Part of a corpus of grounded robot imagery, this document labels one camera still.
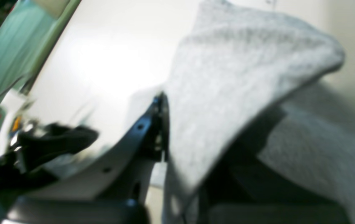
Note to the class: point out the grey t-shirt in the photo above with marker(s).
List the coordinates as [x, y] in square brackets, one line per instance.
[236, 65]

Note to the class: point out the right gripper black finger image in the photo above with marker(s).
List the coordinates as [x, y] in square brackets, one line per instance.
[34, 151]
[113, 189]
[243, 190]

